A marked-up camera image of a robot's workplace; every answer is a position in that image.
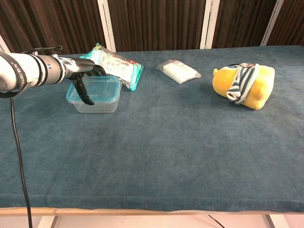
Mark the white table leg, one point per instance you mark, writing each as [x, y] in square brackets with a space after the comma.
[47, 222]
[272, 222]

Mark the white partition frame post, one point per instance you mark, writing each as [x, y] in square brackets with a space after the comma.
[3, 47]
[272, 23]
[209, 23]
[107, 23]

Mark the teal plastic container lid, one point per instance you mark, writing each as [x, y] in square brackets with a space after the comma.
[104, 88]

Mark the clear plastic food container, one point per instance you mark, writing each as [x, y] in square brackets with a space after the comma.
[102, 107]

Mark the white packet in clear bag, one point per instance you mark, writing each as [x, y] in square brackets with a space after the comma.
[178, 72]

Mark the blue table cloth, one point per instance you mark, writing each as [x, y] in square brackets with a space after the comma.
[166, 142]

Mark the teal white snack bag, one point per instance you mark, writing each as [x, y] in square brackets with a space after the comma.
[118, 69]

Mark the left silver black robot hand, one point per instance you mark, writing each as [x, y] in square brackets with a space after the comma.
[80, 65]

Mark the blue white striped cloth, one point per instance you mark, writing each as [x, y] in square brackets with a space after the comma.
[242, 80]

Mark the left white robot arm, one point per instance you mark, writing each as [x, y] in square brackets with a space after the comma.
[23, 71]

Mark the yellow plush toy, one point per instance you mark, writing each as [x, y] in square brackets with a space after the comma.
[221, 83]

